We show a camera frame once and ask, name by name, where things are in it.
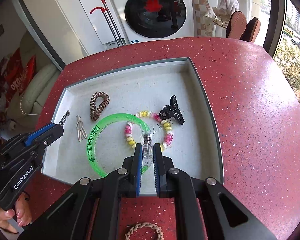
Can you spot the cream leather sofa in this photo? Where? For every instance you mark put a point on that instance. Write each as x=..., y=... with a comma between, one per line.
x=30, y=103

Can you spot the grey rectangular jewelry tray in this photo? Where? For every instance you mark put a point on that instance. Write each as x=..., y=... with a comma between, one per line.
x=167, y=95

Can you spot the red handled mop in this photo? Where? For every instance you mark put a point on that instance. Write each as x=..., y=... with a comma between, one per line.
x=110, y=22

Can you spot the black claw hair clip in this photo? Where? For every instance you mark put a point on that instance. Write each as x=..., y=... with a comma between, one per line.
x=172, y=111

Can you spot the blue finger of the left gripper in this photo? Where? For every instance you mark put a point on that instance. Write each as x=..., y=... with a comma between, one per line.
x=42, y=131
x=50, y=136

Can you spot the red embroidered cushion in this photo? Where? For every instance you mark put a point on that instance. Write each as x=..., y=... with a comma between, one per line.
x=17, y=76

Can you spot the beige fringe hair clip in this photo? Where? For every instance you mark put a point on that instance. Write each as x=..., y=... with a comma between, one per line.
x=81, y=133

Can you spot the white front-load washing machine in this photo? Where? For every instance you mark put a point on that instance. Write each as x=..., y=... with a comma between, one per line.
x=150, y=20

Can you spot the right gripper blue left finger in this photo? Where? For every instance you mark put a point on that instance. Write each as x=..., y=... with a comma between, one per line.
x=90, y=208

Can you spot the person's left hand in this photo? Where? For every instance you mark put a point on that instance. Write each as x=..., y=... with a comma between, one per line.
x=21, y=211

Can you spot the checkered beige curtain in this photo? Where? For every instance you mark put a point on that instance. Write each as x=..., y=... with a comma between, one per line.
x=203, y=26

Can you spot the silver leaf hair clip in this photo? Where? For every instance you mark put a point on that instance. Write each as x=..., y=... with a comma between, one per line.
x=64, y=118

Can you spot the white cloth on rack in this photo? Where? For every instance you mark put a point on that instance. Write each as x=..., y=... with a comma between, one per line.
x=220, y=15

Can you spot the brown slipper right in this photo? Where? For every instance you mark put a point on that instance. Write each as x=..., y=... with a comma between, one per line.
x=251, y=31

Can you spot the green translucent bangle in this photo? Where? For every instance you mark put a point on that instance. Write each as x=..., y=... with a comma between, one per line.
x=146, y=144

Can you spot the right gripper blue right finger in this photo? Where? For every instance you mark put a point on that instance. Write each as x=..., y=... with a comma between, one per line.
x=204, y=209

